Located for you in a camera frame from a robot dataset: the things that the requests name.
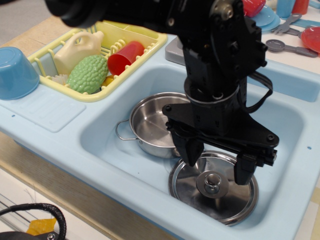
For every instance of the blue plastic bowl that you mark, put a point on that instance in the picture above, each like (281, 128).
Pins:
(18, 78)

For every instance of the light blue toy sink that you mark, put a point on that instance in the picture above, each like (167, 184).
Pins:
(110, 158)

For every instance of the steel pot with handles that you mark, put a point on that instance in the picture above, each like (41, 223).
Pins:
(148, 123)

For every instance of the red toy mug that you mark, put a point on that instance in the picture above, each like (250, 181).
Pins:
(252, 7)

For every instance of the red plastic cup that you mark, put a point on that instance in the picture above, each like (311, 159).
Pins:
(125, 56)

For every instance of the grey toy fork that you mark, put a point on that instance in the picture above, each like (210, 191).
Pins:
(285, 28)

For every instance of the blue plastic cup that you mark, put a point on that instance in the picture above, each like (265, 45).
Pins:
(284, 8)

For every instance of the light blue plates stack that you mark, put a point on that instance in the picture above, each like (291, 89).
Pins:
(266, 19)

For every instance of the yellow toy piece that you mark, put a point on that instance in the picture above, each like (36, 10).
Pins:
(109, 79)

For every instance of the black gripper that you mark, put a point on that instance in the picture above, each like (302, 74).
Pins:
(223, 124)

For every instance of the steel pot lid with knob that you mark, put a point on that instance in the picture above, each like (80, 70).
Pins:
(209, 187)

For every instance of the cream plastic jug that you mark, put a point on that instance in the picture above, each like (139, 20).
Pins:
(81, 45)

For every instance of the light blue toy knife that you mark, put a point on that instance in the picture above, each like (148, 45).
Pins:
(304, 23)

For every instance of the red plastic plate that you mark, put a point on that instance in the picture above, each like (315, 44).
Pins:
(311, 38)

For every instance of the yellow tape piece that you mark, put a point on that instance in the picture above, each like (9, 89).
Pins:
(41, 226)

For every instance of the grey toy spoon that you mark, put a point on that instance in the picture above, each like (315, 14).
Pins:
(276, 45)

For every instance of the yellow dish rack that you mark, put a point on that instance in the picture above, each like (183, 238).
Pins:
(116, 35)

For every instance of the green bumpy toy gourd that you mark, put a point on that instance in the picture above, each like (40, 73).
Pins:
(89, 74)

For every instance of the red cup in background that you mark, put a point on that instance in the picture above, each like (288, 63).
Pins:
(300, 7)

